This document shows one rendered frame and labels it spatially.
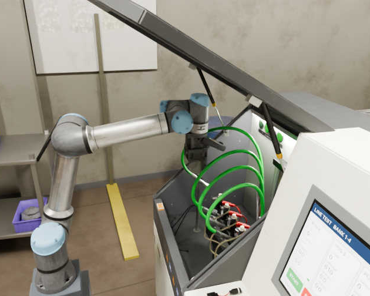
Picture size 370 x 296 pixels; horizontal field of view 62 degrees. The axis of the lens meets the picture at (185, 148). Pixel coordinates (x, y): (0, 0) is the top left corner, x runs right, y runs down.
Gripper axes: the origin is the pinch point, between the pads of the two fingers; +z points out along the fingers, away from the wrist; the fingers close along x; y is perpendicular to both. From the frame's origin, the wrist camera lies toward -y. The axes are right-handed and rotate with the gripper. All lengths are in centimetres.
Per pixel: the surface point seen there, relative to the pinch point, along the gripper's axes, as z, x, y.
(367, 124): -26, 21, -59
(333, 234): -14, 62, -14
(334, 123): -26, 18, -47
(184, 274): 29.2, 24.8, 13.6
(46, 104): 21, -216, 95
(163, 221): 29.1, -10.0, 15.2
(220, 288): 26.1, 36.8, 3.5
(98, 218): 124, -156, 54
